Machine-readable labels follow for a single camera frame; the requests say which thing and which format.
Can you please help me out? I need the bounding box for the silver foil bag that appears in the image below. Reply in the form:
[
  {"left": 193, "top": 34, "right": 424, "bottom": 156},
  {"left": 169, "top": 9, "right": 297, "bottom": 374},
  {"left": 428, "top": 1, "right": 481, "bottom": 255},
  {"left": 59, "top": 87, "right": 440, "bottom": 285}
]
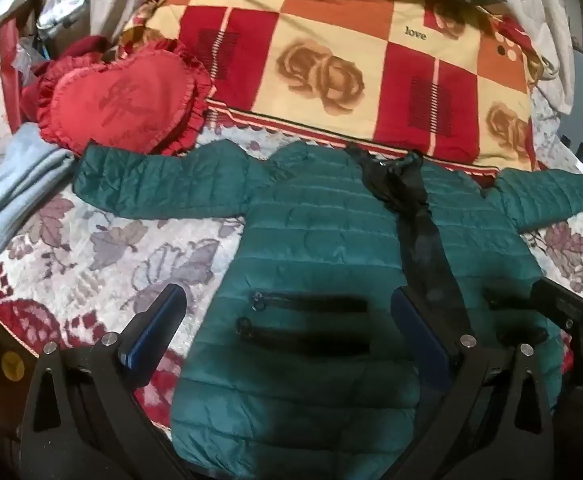
[{"left": 14, "top": 0, "right": 93, "bottom": 42}]

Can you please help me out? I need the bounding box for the floral bedspread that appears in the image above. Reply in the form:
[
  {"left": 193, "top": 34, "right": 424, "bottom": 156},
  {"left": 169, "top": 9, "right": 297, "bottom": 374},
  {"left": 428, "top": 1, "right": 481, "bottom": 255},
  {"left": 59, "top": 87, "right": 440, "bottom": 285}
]
[{"left": 0, "top": 80, "right": 583, "bottom": 461}]

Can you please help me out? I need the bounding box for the rose print checked blanket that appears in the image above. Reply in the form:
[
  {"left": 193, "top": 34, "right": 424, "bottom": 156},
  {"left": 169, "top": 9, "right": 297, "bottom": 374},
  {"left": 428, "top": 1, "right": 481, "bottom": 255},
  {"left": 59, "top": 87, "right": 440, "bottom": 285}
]
[{"left": 116, "top": 0, "right": 542, "bottom": 175}]

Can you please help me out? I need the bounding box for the green puffer jacket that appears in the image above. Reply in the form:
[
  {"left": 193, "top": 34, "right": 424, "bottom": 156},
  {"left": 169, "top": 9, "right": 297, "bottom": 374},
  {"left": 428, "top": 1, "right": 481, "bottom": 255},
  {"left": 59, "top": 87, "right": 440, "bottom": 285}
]
[{"left": 72, "top": 139, "right": 583, "bottom": 480}]

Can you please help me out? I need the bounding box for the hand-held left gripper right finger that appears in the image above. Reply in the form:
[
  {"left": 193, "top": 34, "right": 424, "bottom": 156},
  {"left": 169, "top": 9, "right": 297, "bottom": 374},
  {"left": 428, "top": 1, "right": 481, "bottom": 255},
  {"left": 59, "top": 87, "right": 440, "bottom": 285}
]
[{"left": 391, "top": 286, "right": 555, "bottom": 480}]

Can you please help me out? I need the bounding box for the red heart-shaped pillow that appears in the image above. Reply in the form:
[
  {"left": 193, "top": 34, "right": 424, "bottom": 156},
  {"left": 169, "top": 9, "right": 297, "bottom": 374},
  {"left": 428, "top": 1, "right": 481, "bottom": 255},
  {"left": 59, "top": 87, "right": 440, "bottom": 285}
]
[{"left": 35, "top": 37, "right": 217, "bottom": 157}]

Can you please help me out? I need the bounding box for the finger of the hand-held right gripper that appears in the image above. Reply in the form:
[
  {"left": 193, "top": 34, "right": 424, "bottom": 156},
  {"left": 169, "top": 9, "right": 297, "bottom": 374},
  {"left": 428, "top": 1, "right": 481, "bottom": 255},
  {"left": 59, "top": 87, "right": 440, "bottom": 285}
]
[{"left": 531, "top": 277, "right": 583, "bottom": 334}]

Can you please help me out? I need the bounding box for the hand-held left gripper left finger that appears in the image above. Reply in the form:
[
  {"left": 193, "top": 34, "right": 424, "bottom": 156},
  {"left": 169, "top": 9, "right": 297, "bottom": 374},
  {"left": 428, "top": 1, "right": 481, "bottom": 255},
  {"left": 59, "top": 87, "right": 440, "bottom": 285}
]
[{"left": 18, "top": 284, "right": 188, "bottom": 480}]

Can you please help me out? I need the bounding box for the light blue folded cloth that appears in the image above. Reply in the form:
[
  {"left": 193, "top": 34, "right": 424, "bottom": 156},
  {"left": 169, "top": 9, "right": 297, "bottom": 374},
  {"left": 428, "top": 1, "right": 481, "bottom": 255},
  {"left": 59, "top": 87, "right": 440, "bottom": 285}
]
[{"left": 0, "top": 122, "right": 78, "bottom": 279}]

